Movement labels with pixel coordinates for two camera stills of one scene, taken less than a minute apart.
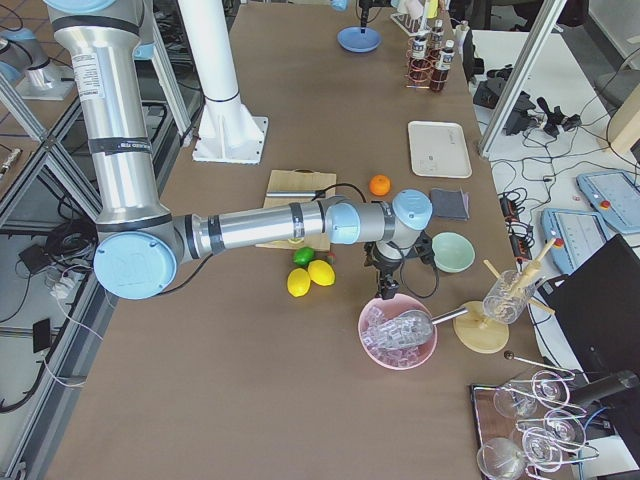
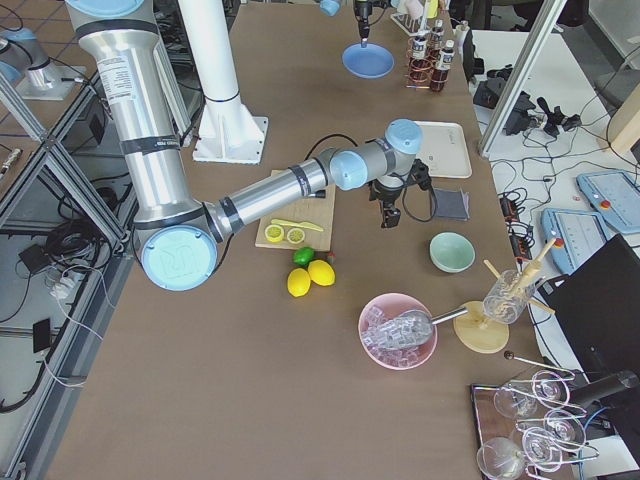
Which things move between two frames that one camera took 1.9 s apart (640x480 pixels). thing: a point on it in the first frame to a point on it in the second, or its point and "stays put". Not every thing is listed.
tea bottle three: x=437 y=36 stays put
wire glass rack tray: x=528 y=428 stays put
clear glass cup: x=508 y=296 stays put
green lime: x=303 y=255 stays put
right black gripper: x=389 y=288 to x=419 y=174
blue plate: x=352 y=40 to x=371 y=62
